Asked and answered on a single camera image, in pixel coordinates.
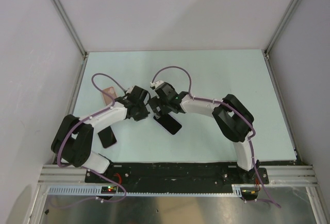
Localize pink phone case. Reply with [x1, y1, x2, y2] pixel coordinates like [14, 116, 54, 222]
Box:
[101, 87, 117, 106]

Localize black phone purple edge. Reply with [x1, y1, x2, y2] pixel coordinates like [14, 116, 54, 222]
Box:
[97, 126, 117, 149]

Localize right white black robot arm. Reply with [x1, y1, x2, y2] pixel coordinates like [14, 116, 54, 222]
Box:
[150, 81, 257, 183]

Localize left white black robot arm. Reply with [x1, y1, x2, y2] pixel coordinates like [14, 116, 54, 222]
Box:
[51, 86, 150, 182]

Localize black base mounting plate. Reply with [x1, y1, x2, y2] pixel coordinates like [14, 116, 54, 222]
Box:
[85, 161, 270, 194]

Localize left small circuit board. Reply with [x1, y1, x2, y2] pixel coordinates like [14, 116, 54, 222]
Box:
[101, 186, 118, 194]

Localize small circuit board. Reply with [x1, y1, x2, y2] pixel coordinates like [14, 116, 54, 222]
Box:
[101, 186, 118, 194]
[241, 188, 259, 201]

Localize right small circuit board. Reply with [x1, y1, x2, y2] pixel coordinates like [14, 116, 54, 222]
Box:
[241, 188, 259, 201]

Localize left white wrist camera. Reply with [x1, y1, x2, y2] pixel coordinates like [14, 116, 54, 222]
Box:
[125, 86, 134, 94]

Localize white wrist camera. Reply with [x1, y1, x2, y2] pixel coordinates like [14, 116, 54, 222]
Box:
[125, 86, 134, 94]
[150, 80, 164, 90]

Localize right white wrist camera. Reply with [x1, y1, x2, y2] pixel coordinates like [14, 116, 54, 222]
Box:
[150, 80, 164, 90]

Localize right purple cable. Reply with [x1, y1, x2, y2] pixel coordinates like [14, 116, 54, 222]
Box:
[150, 65, 282, 209]

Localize purple cable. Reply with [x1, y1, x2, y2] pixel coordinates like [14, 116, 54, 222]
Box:
[150, 65, 282, 209]
[57, 73, 129, 168]

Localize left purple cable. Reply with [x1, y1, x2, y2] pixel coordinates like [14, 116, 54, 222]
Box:
[57, 73, 129, 168]

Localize white slotted cable duct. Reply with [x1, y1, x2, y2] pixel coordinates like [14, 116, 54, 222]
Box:
[48, 185, 242, 197]

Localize left aluminium frame post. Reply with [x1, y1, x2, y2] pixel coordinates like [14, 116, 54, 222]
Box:
[51, 0, 88, 59]

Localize aluminium frame post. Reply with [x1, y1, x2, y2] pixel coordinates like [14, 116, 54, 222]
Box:
[263, 0, 302, 59]
[51, 0, 88, 59]

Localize right aluminium frame post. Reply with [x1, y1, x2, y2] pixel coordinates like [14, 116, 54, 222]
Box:
[263, 0, 302, 59]

